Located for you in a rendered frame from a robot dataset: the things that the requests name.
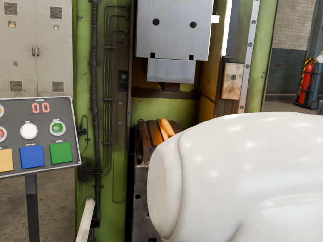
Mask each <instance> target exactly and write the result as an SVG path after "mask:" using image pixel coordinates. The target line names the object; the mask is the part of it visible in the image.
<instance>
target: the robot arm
mask: <svg viewBox="0 0 323 242"><path fill-rule="evenodd" d="M147 203H148V210H149V216H150V219H151V222H152V224H153V226H154V228H155V230H156V231H157V232H158V234H159V236H160V238H161V239H162V241H163V242H323V115H309V114H303V113H297V112H260V113H243V114H234V115H226V116H222V117H218V118H214V119H211V120H208V121H205V122H203V123H200V124H198V125H196V126H193V127H191V128H188V129H186V130H184V131H182V132H180V133H178V134H176V135H174V136H172V137H170V138H169V139H167V140H165V141H164V142H162V143H161V144H159V145H158V146H157V147H156V149H155V151H154V152H153V154H152V156H151V159H150V163H149V170H148V177H147Z"/></svg>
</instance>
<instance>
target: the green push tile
mask: <svg viewBox="0 0 323 242"><path fill-rule="evenodd" d="M49 146H50V156H51V163H52V165H54V164H61V163H67V162H72V161H73V157H72V151H71V144H70V142H66V143H58V144H50V145H49Z"/></svg>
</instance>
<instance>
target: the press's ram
mask: <svg viewBox="0 0 323 242"><path fill-rule="evenodd" d="M213 1H214V0H136V9H135V35H134V54H135V56H136V57H139V58H150V56H152V57H154V58H156V59H172V60H189V59H190V60H193V61H207V60H208V52H209V42H210V33H211V23H218V22H219V16H215V15H212V10H213Z"/></svg>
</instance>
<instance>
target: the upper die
mask: <svg viewBox="0 0 323 242"><path fill-rule="evenodd" d="M195 65H196V61H195V60H190V59H189V60H172V59H156V58H154V57H152V56H150V58H143V61H142V72H143V74H144V76H145V78H146V80H147V81H150V82H170V83H190V84H193V83H194V75H195Z"/></svg>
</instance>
